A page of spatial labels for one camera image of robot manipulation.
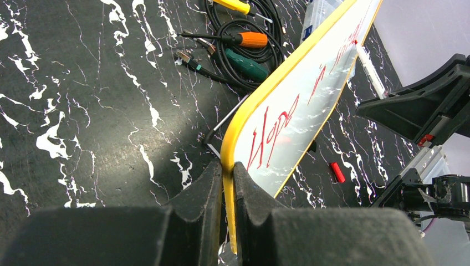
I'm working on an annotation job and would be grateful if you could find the black coiled cable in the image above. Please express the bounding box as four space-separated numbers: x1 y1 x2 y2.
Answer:
175 0 287 93

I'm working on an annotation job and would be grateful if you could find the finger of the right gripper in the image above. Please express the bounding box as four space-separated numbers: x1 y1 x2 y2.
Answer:
356 54 469 144

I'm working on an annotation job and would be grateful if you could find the yellow framed whiteboard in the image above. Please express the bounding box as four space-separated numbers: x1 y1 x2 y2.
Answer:
220 1 381 253

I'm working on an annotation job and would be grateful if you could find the aluminium table frame rail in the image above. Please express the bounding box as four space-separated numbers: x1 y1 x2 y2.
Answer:
371 146 469 237

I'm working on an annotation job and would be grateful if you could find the red whiteboard marker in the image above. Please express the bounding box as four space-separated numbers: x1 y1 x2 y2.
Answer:
354 40 387 100

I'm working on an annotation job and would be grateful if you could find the green handled screwdriver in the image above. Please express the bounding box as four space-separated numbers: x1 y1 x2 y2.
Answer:
224 48 269 82

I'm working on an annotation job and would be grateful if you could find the black hex key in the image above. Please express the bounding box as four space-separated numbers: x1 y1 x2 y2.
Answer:
202 93 252 159

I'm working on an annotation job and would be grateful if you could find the clear plastic screw box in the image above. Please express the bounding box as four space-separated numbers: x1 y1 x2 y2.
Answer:
299 0 343 44

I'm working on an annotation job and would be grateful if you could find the yellow handled screwdriver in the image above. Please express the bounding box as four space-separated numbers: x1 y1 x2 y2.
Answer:
213 0 273 24

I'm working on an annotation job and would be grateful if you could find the red marker cap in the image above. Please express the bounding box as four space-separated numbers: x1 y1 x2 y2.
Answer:
330 162 345 183

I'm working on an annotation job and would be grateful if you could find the orange handled screwdriver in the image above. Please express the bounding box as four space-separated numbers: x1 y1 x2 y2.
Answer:
177 32 268 48

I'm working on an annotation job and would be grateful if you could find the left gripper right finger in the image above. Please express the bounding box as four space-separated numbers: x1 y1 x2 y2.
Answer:
233 162 435 265

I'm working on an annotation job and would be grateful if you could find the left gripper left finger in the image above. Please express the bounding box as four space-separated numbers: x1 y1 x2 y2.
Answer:
1 159 222 265

